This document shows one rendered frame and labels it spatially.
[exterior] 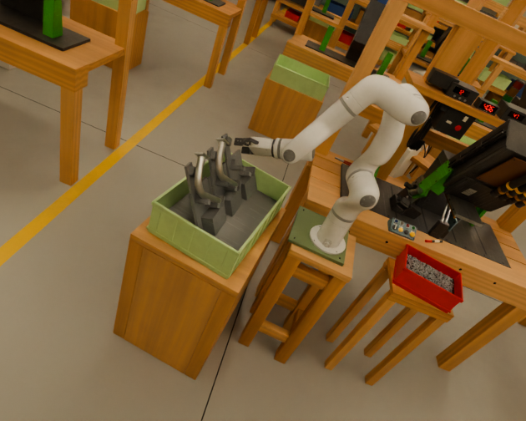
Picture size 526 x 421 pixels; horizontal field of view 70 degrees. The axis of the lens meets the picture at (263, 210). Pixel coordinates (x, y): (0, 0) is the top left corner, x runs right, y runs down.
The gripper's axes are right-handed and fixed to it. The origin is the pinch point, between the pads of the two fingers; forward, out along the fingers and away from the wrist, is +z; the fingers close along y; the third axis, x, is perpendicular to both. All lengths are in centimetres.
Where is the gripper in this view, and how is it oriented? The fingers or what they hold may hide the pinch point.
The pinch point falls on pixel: (240, 145)
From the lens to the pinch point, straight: 163.2
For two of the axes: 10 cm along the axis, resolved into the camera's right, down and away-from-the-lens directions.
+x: -1.7, 9.7, -1.9
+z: -9.5, -1.1, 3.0
